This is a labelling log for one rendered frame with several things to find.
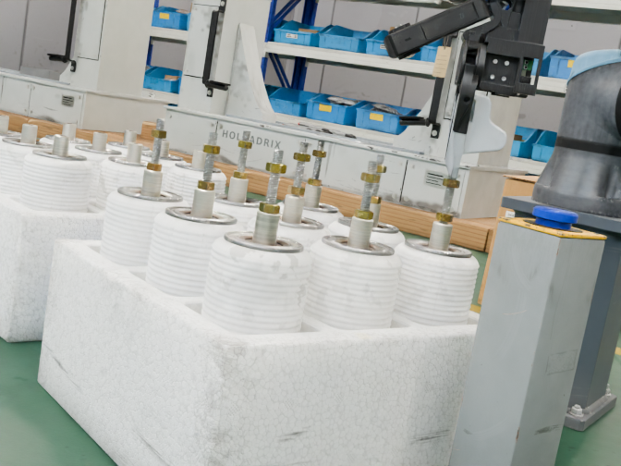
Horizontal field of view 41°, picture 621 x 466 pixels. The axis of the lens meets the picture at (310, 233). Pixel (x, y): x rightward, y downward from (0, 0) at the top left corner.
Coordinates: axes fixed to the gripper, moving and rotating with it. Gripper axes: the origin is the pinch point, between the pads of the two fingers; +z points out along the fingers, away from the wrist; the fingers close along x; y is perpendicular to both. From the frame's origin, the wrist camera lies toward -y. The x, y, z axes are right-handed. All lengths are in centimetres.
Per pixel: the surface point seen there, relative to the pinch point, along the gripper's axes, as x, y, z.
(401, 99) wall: 934, -9, -22
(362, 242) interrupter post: -9.3, -7.6, 8.7
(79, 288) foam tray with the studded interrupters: -5.5, -37.7, 20.0
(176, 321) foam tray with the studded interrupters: -21.2, -22.7, 16.9
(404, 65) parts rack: 510, -10, -38
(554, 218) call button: -17.5, 8.9, 2.2
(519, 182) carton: 97, 22, 6
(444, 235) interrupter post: -1.1, 0.9, 7.6
